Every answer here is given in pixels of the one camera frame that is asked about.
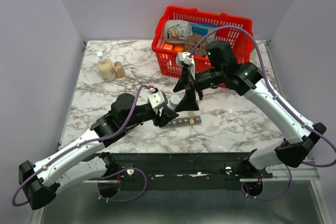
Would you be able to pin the black table front rail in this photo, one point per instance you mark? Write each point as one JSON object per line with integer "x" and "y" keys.
{"x": 176, "y": 171}

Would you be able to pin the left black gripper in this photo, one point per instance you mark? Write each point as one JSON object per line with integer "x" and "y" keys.
{"x": 166, "y": 118}

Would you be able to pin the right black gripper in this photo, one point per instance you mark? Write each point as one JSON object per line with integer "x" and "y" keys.
{"x": 189, "y": 103}

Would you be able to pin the silver snack pouch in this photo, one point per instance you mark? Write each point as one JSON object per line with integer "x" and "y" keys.
{"x": 177, "y": 31}

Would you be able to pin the white pill bottle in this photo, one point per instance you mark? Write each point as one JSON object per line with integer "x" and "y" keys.
{"x": 173, "y": 101}

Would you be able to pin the red plastic shopping basket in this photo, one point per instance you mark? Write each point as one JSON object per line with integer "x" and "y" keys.
{"x": 242, "y": 46}

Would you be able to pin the small amber bottle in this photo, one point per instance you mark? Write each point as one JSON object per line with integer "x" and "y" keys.
{"x": 119, "y": 69}

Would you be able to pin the yellow liquid bottle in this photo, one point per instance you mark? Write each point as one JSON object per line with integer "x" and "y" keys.
{"x": 105, "y": 68}

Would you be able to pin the orange fruit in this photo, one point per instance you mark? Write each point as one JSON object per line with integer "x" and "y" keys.
{"x": 178, "y": 48}

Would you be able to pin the brown round paper package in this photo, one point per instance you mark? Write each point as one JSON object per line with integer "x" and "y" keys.
{"x": 190, "y": 43}

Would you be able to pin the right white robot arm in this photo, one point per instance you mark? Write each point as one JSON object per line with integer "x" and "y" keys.
{"x": 300, "y": 134}

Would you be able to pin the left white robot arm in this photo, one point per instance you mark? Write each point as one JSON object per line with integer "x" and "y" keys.
{"x": 84, "y": 158}

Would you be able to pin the blue packet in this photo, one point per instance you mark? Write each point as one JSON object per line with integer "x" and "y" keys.
{"x": 202, "y": 28}

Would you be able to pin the grey weekly pill organizer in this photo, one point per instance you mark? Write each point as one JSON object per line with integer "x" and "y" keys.
{"x": 184, "y": 122}

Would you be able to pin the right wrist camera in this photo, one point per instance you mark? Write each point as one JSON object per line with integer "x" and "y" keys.
{"x": 184, "y": 58}

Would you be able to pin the orange small box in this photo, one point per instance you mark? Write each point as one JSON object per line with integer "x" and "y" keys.
{"x": 168, "y": 46}

